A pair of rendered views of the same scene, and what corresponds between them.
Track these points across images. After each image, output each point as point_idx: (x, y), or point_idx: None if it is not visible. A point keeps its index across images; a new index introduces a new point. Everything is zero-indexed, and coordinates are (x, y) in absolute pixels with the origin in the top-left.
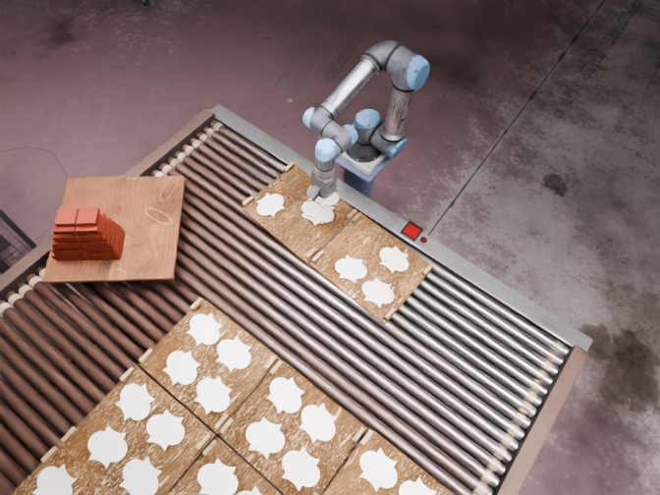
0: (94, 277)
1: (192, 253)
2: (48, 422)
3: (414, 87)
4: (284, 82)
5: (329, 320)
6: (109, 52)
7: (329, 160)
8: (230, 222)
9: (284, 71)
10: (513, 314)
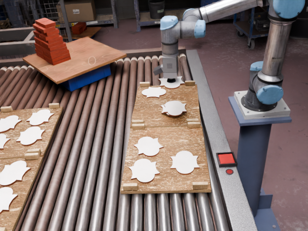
0: (36, 65)
1: (89, 90)
2: None
3: (278, 11)
4: (294, 106)
5: (96, 164)
6: (210, 57)
7: (165, 30)
8: (125, 90)
9: (300, 101)
10: None
